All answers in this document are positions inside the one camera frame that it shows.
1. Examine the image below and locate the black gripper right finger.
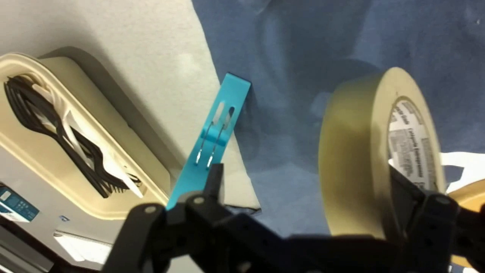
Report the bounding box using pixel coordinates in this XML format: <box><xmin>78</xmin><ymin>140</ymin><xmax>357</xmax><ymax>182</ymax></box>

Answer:
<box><xmin>387</xmin><ymin>162</ymin><xmax>485</xmax><ymax>273</ymax></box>

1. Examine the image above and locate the black plastic cutlery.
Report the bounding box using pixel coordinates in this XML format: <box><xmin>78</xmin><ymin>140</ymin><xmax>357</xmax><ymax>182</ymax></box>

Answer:
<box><xmin>4</xmin><ymin>74</ymin><xmax>149</xmax><ymax>200</ymax></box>

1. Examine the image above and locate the beige plastic tray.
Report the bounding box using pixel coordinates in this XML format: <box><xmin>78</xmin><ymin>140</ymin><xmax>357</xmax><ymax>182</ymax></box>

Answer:
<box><xmin>0</xmin><ymin>45</ymin><xmax>183</xmax><ymax>221</ymax></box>

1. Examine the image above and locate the blue plastic clip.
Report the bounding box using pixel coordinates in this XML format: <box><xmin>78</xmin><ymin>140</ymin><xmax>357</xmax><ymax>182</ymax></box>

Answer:
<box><xmin>164</xmin><ymin>71</ymin><xmax>254</xmax><ymax>212</ymax></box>

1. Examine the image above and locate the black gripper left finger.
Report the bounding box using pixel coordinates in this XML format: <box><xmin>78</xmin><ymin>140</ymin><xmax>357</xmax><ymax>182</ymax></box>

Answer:
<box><xmin>102</xmin><ymin>162</ymin><xmax>296</xmax><ymax>273</ymax></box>

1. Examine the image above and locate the white plastic cutlery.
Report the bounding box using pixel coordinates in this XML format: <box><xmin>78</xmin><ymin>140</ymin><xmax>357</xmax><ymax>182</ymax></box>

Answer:
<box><xmin>28</xmin><ymin>80</ymin><xmax>146</xmax><ymax>200</ymax></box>

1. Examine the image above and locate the beige masking tape roll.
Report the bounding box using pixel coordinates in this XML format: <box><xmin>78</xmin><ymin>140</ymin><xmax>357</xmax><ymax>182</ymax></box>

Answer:
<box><xmin>317</xmin><ymin>65</ymin><xmax>449</xmax><ymax>240</ymax></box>

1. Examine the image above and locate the blue printed t-shirt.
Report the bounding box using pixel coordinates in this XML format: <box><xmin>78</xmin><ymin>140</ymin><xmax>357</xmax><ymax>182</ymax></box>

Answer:
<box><xmin>190</xmin><ymin>0</ymin><xmax>485</xmax><ymax>240</ymax></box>

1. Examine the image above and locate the white paper sheet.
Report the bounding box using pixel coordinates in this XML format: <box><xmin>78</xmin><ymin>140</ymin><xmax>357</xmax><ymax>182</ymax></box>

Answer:
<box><xmin>52</xmin><ymin>229</ymin><xmax>114</xmax><ymax>267</ymax></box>

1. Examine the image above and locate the small blue card box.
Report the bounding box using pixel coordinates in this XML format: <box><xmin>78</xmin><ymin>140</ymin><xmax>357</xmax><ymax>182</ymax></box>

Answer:
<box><xmin>0</xmin><ymin>182</ymin><xmax>42</xmax><ymax>224</ymax></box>

